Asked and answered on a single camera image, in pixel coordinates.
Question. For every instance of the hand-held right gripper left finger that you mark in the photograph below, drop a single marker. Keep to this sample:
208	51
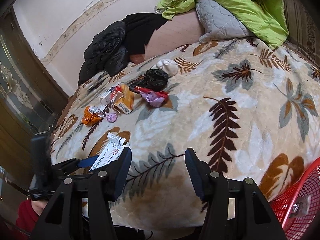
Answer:
122	170

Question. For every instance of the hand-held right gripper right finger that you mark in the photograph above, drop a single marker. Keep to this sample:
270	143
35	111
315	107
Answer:
193	172

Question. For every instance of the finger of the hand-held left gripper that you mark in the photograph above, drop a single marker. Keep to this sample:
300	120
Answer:
83	162

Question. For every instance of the white medicine box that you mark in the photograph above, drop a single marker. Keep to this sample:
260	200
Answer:
110	152

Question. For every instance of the orange foil wrapper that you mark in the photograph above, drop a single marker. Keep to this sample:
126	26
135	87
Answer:
90	116

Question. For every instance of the red wrapper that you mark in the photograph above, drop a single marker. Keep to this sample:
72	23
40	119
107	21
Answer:
143	90

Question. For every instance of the black plastic bag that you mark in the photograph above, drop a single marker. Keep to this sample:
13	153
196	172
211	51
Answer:
152	78

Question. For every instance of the red plastic basket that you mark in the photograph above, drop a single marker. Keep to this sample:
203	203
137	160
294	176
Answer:
287	212

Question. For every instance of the person's left forearm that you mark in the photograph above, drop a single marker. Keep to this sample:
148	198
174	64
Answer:
25	217

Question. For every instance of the purple crumpled ball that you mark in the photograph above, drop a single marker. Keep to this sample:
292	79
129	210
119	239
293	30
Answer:
111	117

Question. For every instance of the small white box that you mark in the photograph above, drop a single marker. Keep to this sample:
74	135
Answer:
106	97

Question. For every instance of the orange medicine box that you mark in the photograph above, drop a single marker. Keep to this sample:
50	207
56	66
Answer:
126	100

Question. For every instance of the leaf-printed blanket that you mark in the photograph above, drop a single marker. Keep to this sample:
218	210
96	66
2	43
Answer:
225	105

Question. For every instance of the wooden door with glass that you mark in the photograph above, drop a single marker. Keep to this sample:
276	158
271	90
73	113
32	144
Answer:
20	85

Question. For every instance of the purple wrapper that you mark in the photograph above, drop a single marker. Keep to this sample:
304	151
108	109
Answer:
155	100

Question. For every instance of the white crumpled tissue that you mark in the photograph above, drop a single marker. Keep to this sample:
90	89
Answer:
167	66

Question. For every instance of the clear plastic wrapper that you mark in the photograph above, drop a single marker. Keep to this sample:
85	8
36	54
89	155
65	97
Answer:
301	205

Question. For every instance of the black puffy jacket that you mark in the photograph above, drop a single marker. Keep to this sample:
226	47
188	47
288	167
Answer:
105	47

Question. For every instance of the black cloth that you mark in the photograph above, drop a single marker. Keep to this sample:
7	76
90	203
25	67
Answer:
142	32

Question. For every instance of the grey quilted pillow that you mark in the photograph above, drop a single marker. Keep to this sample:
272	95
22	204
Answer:
217	22

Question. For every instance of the green quilt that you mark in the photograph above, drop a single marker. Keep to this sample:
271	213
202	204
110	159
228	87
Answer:
250	12

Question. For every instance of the striped sofa cushion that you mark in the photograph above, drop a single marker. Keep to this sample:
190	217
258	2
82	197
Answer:
300	22

